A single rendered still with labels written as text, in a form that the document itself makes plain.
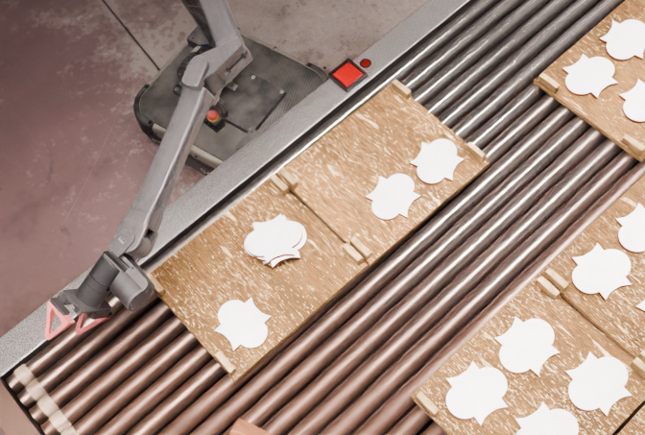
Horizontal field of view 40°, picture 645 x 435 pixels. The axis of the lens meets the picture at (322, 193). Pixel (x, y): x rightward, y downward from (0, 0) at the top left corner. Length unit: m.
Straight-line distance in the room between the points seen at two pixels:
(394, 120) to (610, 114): 0.55
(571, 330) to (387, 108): 0.73
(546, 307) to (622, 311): 0.17
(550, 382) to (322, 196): 0.70
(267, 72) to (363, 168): 1.16
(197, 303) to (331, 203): 0.41
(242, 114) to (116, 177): 0.59
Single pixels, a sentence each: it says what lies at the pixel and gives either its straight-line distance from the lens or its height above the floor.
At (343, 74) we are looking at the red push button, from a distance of 2.43.
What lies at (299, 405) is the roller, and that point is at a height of 0.92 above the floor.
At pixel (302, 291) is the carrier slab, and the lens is 2.11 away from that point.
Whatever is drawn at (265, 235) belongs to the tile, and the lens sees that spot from 2.14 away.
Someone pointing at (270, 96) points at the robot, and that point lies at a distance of 3.24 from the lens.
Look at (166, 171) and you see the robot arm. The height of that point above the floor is 1.33.
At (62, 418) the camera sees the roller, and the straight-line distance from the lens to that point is 2.15.
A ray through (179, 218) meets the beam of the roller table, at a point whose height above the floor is 0.91.
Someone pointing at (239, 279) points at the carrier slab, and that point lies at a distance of 2.14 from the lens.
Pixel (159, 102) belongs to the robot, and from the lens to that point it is 3.33.
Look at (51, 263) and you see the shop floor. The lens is 3.40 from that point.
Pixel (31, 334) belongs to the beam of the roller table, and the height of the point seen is 0.92.
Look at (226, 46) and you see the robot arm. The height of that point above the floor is 1.42.
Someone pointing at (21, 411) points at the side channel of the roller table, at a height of 0.95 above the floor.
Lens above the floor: 2.86
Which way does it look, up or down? 60 degrees down
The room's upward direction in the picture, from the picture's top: 9 degrees counter-clockwise
